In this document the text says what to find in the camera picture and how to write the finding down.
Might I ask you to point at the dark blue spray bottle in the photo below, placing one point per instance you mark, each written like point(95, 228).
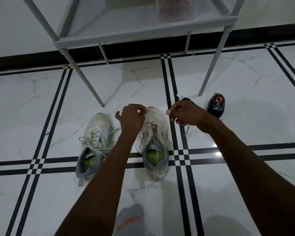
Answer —
point(185, 99)

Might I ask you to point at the white sock with orange print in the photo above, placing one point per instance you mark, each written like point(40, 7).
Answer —
point(130, 222)

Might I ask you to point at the white shoelace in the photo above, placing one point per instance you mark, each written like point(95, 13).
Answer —
point(93, 142)
point(155, 111)

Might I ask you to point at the person's right hand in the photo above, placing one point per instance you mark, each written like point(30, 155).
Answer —
point(190, 114)

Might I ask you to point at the person's left hand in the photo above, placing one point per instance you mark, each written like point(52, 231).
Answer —
point(131, 120)

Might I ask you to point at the grey metal shelf rack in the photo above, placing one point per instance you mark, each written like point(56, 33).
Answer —
point(142, 29)

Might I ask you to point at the person's right forearm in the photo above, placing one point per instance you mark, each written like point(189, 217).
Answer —
point(258, 181)

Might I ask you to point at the person's left forearm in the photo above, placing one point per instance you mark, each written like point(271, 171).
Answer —
point(93, 191)

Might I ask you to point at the black shoe polish container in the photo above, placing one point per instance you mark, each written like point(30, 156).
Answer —
point(216, 105)

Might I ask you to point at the white sneaker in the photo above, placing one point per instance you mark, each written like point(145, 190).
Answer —
point(157, 174)
point(98, 122)

